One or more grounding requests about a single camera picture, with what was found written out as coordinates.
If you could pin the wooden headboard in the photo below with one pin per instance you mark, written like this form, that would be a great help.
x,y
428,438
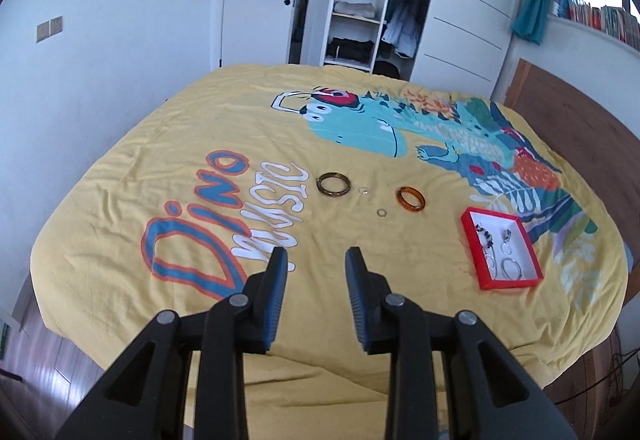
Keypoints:
x,y
575,130

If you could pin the yellow dinosaur printed blanket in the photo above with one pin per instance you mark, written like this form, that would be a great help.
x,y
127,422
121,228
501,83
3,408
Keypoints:
x,y
200,130

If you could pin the twisted silver bangle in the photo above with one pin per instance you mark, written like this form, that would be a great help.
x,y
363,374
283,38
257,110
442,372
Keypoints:
x,y
486,265

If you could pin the dark bag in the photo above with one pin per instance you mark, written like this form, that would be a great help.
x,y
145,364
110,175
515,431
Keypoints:
x,y
387,69

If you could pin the red cardboard box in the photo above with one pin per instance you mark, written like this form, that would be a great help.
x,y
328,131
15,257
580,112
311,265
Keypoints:
x,y
522,226

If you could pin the dark brown bangle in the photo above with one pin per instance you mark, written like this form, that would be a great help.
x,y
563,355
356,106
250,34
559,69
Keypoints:
x,y
320,188

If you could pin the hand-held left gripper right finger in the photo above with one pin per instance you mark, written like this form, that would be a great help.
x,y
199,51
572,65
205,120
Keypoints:
x,y
357,300

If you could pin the light folded clothes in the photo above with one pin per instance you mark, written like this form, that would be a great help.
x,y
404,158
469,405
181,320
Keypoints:
x,y
355,9

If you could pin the white wardrobe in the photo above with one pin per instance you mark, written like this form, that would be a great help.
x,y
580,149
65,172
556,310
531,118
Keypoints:
x,y
470,5

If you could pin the row of books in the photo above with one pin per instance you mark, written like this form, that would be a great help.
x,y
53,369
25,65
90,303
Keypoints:
x,y
605,17

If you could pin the wall switch plate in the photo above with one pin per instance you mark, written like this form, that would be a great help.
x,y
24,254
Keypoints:
x,y
50,28

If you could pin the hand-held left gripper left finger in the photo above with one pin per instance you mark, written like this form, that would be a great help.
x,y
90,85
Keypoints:
x,y
275,300

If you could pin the amber bangle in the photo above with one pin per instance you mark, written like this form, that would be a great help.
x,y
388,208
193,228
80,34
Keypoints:
x,y
402,203

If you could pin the dark folded clothes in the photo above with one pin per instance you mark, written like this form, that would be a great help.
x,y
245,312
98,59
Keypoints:
x,y
350,49

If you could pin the hanging jackets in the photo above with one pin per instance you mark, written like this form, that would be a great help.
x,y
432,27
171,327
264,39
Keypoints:
x,y
407,15

